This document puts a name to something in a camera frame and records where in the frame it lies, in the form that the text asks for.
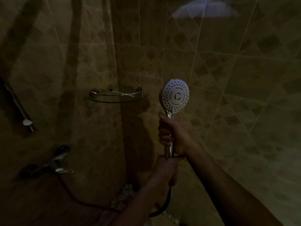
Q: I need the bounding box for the person's right hand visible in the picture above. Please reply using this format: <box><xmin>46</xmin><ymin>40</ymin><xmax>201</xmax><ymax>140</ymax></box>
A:
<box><xmin>158</xmin><ymin>111</ymin><xmax>196</xmax><ymax>156</ymax></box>

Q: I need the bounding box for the person's left hand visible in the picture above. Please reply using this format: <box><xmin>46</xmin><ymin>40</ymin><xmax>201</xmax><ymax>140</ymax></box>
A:
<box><xmin>150</xmin><ymin>154</ymin><xmax>186</xmax><ymax>198</ymax></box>

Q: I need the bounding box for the white chrome handheld shower head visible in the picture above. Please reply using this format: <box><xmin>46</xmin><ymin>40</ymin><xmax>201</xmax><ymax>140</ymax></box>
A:
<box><xmin>161</xmin><ymin>79</ymin><xmax>190</xmax><ymax>159</ymax></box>

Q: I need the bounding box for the person's right forearm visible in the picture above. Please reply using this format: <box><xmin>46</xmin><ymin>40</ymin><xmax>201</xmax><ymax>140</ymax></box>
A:
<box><xmin>186</xmin><ymin>145</ymin><xmax>284</xmax><ymax>226</ymax></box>

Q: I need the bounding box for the person's left forearm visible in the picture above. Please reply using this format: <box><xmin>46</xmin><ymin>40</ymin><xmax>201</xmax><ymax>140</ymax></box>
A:
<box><xmin>111</xmin><ymin>180</ymin><xmax>166</xmax><ymax>226</ymax></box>

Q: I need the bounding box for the thin white stick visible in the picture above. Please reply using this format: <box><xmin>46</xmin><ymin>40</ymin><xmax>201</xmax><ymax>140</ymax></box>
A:
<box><xmin>109</xmin><ymin>89</ymin><xmax>135</xmax><ymax>98</ymax></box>

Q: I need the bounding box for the glass corner shelf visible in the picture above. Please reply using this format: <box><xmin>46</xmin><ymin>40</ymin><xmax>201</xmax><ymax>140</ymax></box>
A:
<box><xmin>86</xmin><ymin>87</ymin><xmax>149</xmax><ymax>103</ymax></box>

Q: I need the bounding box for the chrome shower mixer tap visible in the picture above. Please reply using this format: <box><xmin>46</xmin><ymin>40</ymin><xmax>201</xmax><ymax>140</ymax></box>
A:
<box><xmin>20</xmin><ymin>145</ymin><xmax>74</xmax><ymax>180</ymax></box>

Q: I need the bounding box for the dark shower hose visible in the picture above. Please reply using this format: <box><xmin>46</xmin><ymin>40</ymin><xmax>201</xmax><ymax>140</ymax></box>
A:
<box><xmin>56</xmin><ymin>172</ymin><xmax>172</xmax><ymax>218</ymax></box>

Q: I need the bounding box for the chrome shower slide rail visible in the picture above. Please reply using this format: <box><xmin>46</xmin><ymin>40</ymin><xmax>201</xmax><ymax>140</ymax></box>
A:
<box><xmin>0</xmin><ymin>76</ymin><xmax>36</xmax><ymax>133</ymax></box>

